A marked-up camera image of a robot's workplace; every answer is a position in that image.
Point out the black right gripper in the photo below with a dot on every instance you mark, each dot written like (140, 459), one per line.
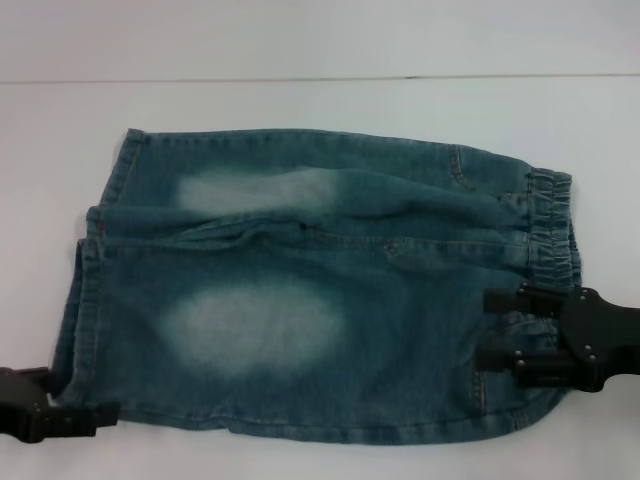
(605, 340)

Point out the blue washed denim shorts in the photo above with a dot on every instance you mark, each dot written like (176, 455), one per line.
(280, 260)

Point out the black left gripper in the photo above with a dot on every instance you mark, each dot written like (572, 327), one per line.
(17, 405)

